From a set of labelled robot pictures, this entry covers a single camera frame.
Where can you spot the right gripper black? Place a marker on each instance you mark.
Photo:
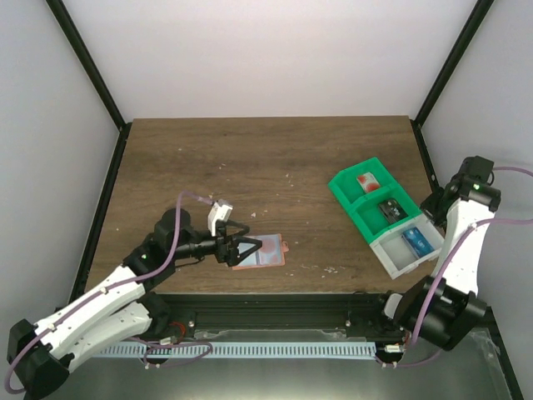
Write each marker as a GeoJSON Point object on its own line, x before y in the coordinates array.
{"type": "Point", "coordinates": [433, 204]}

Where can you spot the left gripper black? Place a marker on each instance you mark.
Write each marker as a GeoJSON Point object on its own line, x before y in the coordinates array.
{"type": "Point", "coordinates": [226, 250]}

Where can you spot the red white card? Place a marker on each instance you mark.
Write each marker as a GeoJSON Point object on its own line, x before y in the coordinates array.
{"type": "Point", "coordinates": [270, 254]}
{"type": "Point", "coordinates": [368, 182]}

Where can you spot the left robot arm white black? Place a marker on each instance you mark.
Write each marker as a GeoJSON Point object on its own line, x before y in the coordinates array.
{"type": "Point", "coordinates": [41, 355]}

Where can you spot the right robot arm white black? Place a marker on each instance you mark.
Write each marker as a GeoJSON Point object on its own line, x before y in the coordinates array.
{"type": "Point", "coordinates": [444, 306]}

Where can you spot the blue card in bin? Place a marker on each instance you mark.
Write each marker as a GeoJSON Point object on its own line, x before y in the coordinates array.
{"type": "Point", "coordinates": [416, 242]}

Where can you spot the black card in tray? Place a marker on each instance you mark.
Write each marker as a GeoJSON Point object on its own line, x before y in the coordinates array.
{"type": "Point", "coordinates": [392, 211]}

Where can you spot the green plastic organizer tray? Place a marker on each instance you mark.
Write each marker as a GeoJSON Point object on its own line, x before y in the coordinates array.
{"type": "Point", "coordinates": [361, 207]}

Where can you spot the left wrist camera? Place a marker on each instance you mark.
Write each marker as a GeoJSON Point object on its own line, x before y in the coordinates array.
{"type": "Point", "coordinates": [220, 212]}

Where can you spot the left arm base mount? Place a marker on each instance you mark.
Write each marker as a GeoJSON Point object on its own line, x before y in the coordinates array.
{"type": "Point", "coordinates": [180, 323]}

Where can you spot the white slotted cable duct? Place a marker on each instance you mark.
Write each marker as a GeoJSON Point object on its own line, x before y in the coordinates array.
{"type": "Point", "coordinates": [270, 350]}

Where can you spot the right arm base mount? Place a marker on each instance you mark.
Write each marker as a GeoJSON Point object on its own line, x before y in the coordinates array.
{"type": "Point", "coordinates": [365, 316]}

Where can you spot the right black frame post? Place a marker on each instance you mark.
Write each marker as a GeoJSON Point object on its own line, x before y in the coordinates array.
{"type": "Point", "coordinates": [463, 41]}

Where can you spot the black frame post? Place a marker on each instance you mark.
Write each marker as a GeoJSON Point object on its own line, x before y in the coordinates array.
{"type": "Point", "coordinates": [74, 37]}
{"type": "Point", "coordinates": [463, 41]}

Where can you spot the left black frame post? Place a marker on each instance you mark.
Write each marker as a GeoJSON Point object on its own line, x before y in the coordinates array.
{"type": "Point", "coordinates": [74, 37]}

